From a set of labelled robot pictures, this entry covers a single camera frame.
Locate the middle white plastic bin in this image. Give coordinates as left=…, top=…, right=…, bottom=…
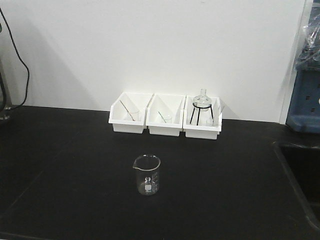
left=146, top=93, right=186, bottom=137

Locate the white plastic bin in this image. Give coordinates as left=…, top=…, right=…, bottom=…
left=146, top=93, right=186, bottom=137
left=182, top=95, right=223, bottom=140
left=108, top=92, right=154, bottom=134

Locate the small beaker with green pipette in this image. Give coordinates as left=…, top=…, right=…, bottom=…
left=163, top=114, right=172, bottom=124

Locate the small beaker with red pipette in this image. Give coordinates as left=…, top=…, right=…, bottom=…
left=126, top=109, right=140, bottom=122

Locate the red pipette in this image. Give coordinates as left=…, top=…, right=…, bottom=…
left=120, top=100, right=136, bottom=122

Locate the left white plastic bin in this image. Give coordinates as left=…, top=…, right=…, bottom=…
left=108, top=92, right=154, bottom=134

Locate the right white plastic bin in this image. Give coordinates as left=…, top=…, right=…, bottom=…
left=182, top=95, right=223, bottom=140

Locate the round bottom glass flask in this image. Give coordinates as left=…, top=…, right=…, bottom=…
left=192, top=88, right=212, bottom=112

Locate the large empty glass beaker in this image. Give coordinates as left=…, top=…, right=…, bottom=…
left=132, top=154, right=161, bottom=196

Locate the small beaker in right bin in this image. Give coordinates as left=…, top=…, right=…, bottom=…
left=206, top=116, right=222, bottom=127

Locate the blue plastic crate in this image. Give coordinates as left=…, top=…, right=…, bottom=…
left=286, top=70, right=320, bottom=134

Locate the black sink basin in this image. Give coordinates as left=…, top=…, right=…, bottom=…
left=273, top=142, right=320, bottom=231

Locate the grey equipment at left edge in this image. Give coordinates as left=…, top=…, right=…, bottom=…
left=0, top=22, right=13, bottom=121

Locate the clear plastic bag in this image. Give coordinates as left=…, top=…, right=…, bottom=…
left=295, top=0, right=320, bottom=71

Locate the black wire tripod stand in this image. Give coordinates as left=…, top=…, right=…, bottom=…
left=189, top=104, right=214, bottom=126

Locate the black cable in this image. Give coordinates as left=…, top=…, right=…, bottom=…
left=0, top=7, right=31, bottom=112

